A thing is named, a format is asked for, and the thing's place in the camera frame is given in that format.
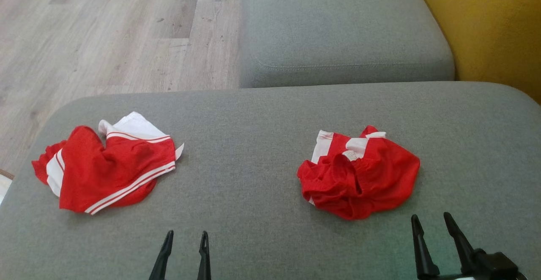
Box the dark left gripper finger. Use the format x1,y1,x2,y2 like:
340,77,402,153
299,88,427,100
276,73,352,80
197,231,211,280
148,230,174,280

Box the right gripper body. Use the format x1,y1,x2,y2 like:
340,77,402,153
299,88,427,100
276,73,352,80
423,250,528,280

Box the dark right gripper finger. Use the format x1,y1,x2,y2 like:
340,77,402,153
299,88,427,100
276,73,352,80
443,212,486,275
411,214,440,279

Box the red white mesh shorts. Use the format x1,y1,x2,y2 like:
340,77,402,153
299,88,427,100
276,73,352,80
297,125,421,220

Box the red jersey with white sleeves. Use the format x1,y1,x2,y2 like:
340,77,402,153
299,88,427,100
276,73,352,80
32,111,185,216

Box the large grey sofa seat cushion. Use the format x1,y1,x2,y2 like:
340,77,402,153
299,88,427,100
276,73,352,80
0,82,541,280

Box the white mat with brown edge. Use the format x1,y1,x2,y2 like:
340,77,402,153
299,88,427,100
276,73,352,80
0,169,15,205

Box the small grey sofa cushion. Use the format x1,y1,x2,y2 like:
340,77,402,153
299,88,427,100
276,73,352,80
240,0,456,88

